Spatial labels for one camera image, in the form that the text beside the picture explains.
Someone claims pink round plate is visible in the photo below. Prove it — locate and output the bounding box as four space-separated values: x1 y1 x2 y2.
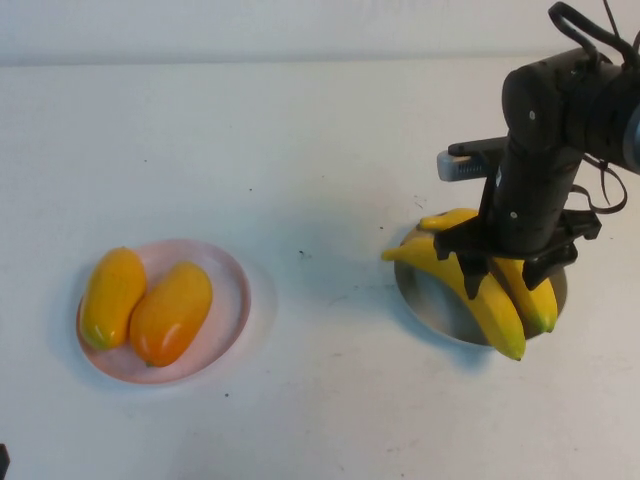
75 238 253 386

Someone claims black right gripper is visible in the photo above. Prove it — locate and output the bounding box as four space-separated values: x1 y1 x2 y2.
432 134 602 302

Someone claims dark right camera cable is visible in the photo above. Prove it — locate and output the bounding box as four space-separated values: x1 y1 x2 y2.
569 153 629 215

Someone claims yellow mango with green tip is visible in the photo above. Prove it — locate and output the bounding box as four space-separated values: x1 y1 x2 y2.
79 247 148 351

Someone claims grey-blue round plate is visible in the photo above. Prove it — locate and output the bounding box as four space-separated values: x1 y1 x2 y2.
393 211 569 346

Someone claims slim curved yellow banana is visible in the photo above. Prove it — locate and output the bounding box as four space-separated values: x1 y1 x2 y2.
418 208 558 334

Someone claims orange-tinted yellow mango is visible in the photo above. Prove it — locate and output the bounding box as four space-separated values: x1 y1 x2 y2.
128 260 214 369

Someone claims large yellow banana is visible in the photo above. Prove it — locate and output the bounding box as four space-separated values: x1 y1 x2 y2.
382 237 527 362

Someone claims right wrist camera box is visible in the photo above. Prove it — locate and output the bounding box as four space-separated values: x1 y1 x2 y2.
436 137 509 182

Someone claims black right arm cable loop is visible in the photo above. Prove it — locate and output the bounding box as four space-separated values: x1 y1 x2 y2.
547 0 640 71

